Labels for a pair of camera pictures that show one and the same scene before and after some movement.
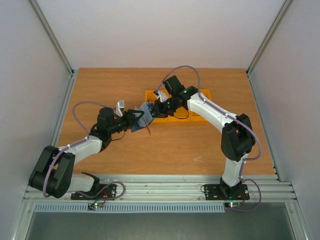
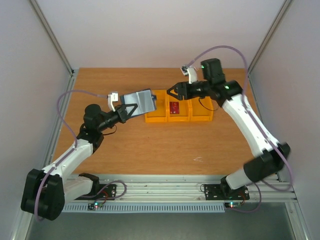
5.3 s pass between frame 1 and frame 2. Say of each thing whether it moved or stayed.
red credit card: moved
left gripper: moved
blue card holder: moved
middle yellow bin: stayed
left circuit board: stayed
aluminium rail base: stayed
